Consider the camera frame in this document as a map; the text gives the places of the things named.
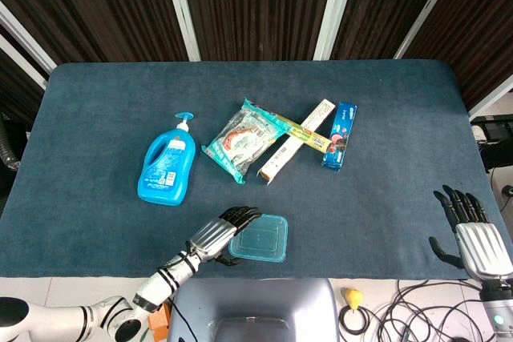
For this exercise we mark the yellow green long box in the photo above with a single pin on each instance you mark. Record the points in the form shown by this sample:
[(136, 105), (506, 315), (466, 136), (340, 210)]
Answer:
[(308, 138)]

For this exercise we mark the yellow pear-shaped object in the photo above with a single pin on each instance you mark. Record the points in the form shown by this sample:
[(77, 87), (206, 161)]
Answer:
[(352, 298)]

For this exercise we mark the blue Oreo cookie pack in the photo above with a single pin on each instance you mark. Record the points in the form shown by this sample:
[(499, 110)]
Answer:
[(340, 133)]

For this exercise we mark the white long cardboard box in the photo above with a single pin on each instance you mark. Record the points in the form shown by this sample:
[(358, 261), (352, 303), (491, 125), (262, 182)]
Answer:
[(280, 158)]

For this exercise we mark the green clear snack bag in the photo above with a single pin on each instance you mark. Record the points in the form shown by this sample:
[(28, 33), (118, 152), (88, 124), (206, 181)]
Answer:
[(240, 142)]

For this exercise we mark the grey robot torso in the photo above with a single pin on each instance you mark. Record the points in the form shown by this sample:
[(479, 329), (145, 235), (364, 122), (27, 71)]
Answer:
[(252, 302)]

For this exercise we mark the blue pump detergent bottle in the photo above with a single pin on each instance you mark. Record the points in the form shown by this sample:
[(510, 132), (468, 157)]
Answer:
[(166, 162)]

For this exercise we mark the orange block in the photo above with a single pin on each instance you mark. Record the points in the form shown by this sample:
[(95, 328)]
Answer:
[(158, 320)]

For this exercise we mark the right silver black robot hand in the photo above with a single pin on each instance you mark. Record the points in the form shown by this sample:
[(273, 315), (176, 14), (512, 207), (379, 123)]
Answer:
[(479, 244)]

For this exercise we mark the black wall plug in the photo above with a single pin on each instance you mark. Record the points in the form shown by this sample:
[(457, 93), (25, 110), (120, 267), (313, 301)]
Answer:
[(508, 191)]

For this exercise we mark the black equipment stand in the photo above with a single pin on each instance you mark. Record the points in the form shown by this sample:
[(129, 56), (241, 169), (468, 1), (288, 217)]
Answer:
[(495, 146)]

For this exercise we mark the white partition post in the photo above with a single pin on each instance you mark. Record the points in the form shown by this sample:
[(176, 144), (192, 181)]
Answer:
[(182, 9), (431, 5), (493, 97), (24, 35), (332, 9)]

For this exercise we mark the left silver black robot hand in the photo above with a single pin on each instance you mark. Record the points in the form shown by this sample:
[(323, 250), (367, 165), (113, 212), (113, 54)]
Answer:
[(212, 236)]

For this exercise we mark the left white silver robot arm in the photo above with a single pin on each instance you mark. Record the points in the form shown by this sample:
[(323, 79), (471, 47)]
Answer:
[(100, 314)]

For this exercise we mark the dark blue table cloth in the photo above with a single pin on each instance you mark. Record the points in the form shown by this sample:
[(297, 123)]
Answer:
[(100, 97)]

